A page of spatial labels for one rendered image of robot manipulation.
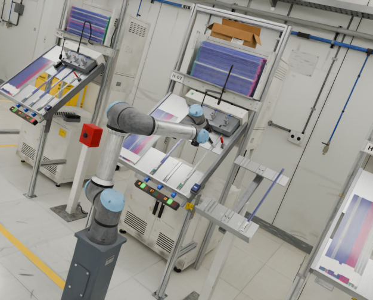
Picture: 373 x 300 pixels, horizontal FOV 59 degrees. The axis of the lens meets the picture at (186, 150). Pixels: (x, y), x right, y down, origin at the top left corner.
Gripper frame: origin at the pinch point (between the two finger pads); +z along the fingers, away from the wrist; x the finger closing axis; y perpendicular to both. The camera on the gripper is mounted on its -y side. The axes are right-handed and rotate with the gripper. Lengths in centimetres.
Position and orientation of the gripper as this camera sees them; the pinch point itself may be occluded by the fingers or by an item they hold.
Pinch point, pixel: (204, 144)
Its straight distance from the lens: 209.7
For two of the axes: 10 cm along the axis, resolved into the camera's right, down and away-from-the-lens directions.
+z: 2.3, 4.9, 8.4
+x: -8.0, -3.9, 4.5
